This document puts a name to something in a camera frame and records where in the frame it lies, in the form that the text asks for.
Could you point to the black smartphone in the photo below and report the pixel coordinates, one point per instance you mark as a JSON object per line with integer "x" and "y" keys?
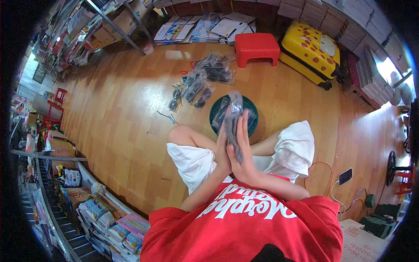
{"x": 345, "y": 176}

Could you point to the red plastic stool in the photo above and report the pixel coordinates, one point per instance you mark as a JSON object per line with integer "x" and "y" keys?
{"x": 257, "y": 46}

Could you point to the small metal tool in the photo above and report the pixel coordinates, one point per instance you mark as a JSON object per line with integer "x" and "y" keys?
{"x": 168, "y": 117}

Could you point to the brown cardboard box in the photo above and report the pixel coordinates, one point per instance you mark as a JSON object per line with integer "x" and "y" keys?
{"x": 60, "y": 149}

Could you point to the metal shelf with goods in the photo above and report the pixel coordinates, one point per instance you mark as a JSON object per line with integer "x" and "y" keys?
{"x": 98, "y": 29}

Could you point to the small clear packet in basin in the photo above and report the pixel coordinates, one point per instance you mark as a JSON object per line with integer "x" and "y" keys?
{"x": 220, "y": 113}

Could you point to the stack of colourful books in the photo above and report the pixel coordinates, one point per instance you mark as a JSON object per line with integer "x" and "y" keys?
{"x": 111, "y": 229}

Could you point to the person's left hand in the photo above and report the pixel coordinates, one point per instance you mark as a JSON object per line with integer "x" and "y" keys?
{"x": 221, "y": 157}

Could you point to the dark green blocks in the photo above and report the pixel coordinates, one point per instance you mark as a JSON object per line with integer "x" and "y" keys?
{"x": 379, "y": 221}

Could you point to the red plastic chair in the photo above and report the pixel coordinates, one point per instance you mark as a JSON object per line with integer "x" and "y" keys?
{"x": 56, "y": 106}

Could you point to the person's right fingers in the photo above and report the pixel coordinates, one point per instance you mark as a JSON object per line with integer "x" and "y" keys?
{"x": 245, "y": 129}

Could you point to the person's body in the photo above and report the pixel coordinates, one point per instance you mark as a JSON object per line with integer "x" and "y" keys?
{"x": 242, "y": 229}

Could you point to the cardboard box with red print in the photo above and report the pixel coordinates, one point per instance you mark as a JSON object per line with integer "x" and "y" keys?
{"x": 361, "y": 244}

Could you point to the person's legs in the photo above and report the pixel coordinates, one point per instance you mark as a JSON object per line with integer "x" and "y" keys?
{"x": 193, "y": 160}

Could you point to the pile of clear plastic packets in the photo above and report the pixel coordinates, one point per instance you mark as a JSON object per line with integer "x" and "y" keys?
{"x": 209, "y": 70}

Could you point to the person's left fingers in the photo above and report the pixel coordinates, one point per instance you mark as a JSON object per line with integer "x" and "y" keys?
{"x": 222, "y": 136}

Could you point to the green round basin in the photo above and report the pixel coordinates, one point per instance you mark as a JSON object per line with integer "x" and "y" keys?
{"x": 252, "y": 111}

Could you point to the white tape roll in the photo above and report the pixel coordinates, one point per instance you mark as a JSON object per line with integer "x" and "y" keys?
{"x": 148, "y": 49}

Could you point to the person's right thumb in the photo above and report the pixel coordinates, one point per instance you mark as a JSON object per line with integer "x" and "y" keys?
{"x": 231, "y": 155}

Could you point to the clear bag of dark parts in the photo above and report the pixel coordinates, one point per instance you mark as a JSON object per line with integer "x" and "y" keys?
{"x": 233, "y": 121}

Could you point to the person's right hand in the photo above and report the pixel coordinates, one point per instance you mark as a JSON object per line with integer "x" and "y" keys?
{"x": 246, "y": 160}

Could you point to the yellow spotted suitcase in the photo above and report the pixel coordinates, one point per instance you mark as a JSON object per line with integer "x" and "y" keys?
{"x": 311, "y": 52}

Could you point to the stacks of printed booklets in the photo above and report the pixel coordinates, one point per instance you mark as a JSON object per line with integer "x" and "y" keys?
{"x": 203, "y": 29}

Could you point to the wall of stacked books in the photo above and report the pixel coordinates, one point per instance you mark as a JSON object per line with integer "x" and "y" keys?
{"x": 356, "y": 39}

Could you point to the black floor fan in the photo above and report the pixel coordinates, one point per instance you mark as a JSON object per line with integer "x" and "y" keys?
{"x": 391, "y": 167}

